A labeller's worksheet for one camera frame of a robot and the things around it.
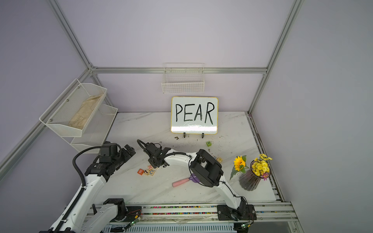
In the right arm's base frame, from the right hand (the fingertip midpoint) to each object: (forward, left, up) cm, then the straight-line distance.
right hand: (152, 161), depth 91 cm
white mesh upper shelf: (+15, +38, +31) cm, 52 cm away
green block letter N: (+13, -38, -1) cm, 40 cm away
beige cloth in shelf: (+12, +35, +29) cm, 47 cm away
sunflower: (-12, -49, +18) cm, 53 cm away
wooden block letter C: (-7, -1, -1) cm, 7 cm away
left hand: (-1, +11, +11) cm, 15 cm away
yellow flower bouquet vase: (-15, -57, +21) cm, 62 cm away
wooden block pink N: (-4, 0, 0) cm, 4 cm away
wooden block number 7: (-6, +3, -1) cm, 7 cm away
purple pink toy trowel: (-12, -26, +1) cm, 28 cm away
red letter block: (-6, +6, -1) cm, 9 cm away
